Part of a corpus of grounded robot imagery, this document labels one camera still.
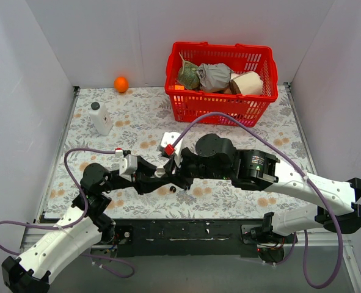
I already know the white bottle black cap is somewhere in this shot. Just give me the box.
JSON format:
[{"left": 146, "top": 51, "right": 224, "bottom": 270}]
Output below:
[{"left": 89, "top": 102, "right": 113, "bottom": 136}]

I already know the orange fruit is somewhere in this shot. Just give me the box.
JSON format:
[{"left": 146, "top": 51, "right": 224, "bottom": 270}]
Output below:
[{"left": 114, "top": 76, "right": 129, "bottom": 93}]

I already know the red plastic shopping basket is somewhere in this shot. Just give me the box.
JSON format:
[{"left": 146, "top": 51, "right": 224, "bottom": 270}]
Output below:
[{"left": 164, "top": 42, "right": 279, "bottom": 127}]

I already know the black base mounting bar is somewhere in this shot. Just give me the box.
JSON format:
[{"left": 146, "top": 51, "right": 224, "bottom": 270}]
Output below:
[{"left": 79, "top": 218, "right": 297, "bottom": 259}]

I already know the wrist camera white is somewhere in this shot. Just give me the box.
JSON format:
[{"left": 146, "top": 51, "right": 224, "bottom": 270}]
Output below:
[
  {"left": 115, "top": 148, "right": 137, "bottom": 181},
  {"left": 159, "top": 132, "right": 183, "bottom": 157}
]

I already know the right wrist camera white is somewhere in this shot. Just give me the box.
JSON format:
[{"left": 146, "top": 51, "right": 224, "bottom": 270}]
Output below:
[{"left": 159, "top": 132, "right": 183, "bottom": 157}]

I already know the floral table cloth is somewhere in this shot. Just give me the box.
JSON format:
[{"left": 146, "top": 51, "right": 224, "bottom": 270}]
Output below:
[{"left": 43, "top": 85, "right": 313, "bottom": 220}]

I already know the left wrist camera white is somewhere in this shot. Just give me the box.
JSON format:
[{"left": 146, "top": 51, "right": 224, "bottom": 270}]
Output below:
[{"left": 115, "top": 148, "right": 137, "bottom": 181}]

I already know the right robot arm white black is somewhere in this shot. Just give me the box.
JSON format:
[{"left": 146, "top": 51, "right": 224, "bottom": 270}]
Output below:
[{"left": 160, "top": 132, "right": 361, "bottom": 243}]

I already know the beige paper roll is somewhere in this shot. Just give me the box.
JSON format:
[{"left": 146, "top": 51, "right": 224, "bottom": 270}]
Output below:
[{"left": 229, "top": 71, "right": 263, "bottom": 96}]

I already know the grey crumpled bag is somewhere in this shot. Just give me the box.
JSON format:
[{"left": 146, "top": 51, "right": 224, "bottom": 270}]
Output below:
[{"left": 197, "top": 63, "right": 233, "bottom": 93}]

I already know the white earbud charging case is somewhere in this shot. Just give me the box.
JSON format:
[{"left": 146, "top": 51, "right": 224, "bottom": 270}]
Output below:
[{"left": 154, "top": 165, "right": 167, "bottom": 178}]

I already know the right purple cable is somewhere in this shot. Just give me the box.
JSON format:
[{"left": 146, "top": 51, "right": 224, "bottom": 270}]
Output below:
[{"left": 172, "top": 112, "right": 343, "bottom": 289}]

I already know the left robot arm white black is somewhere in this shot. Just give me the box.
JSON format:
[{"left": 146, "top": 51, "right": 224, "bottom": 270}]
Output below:
[{"left": 1, "top": 151, "right": 177, "bottom": 292}]

